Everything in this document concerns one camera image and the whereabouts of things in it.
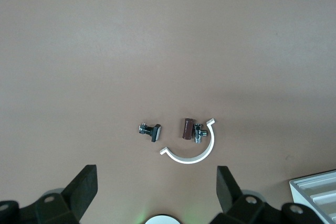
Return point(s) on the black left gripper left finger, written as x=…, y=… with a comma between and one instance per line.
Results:
x=76, y=195

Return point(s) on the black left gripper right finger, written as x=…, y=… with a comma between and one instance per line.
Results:
x=231, y=197

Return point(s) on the white drawer cabinet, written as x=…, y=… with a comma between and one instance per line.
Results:
x=315, y=203

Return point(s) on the chrome valve fitting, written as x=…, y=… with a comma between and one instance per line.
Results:
x=198, y=133

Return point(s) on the brown cylinder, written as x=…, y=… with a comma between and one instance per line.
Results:
x=187, y=129

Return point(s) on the brown table cover mat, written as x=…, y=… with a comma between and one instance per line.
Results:
x=131, y=51

